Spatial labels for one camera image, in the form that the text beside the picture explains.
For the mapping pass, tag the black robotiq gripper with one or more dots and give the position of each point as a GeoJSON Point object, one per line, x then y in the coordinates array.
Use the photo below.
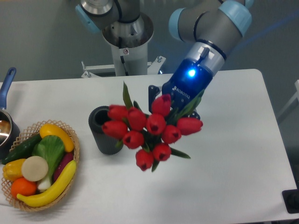
{"type": "Point", "coordinates": [185, 84]}

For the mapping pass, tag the red tulip bouquet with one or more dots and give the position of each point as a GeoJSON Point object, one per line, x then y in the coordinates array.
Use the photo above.
{"type": "Point", "coordinates": [151, 134]}

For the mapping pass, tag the dark grey ribbed vase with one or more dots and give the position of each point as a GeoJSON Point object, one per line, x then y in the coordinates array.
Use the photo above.
{"type": "Point", "coordinates": [105, 143]}

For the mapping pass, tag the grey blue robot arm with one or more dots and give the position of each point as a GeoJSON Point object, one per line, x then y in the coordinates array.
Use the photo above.
{"type": "Point", "coordinates": [213, 26]}

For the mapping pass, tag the purple sweet potato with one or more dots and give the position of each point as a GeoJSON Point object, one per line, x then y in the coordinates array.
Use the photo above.
{"type": "Point", "coordinates": [65, 160]}

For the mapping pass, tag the yellow squash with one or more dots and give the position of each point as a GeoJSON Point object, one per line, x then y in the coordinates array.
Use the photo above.
{"type": "Point", "coordinates": [51, 129]}

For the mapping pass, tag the green bok choy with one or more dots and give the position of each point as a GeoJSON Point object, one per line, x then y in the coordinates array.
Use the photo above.
{"type": "Point", "coordinates": [51, 148]}

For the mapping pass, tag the black device at edge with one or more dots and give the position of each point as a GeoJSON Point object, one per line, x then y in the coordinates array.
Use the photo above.
{"type": "Point", "coordinates": [291, 200]}

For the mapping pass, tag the beige round disc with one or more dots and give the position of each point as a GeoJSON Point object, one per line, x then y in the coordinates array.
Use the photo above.
{"type": "Point", "coordinates": [34, 168]}

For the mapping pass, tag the yellow banana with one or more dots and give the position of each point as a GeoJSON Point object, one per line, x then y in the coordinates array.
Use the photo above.
{"type": "Point", "coordinates": [54, 191]}

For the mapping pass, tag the green cucumber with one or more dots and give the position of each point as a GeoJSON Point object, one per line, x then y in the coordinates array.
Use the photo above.
{"type": "Point", "coordinates": [23, 150]}

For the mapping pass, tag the orange fruit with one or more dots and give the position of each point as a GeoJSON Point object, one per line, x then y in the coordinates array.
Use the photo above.
{"type": "Point", "coordinates": [24, 187]}

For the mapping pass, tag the yellow bell pepper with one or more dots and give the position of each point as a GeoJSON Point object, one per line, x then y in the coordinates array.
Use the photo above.
{"type": "Point", "coordinates": [12, 170]}

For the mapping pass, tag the white frame at right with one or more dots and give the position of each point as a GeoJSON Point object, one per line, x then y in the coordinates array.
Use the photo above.
{"type": "Point", "coordinates": [290, 105]}

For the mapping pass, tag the blue handled saucepan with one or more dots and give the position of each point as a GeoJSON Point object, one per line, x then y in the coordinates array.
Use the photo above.
{"type": "Point", "coordinates": [8, 129]}

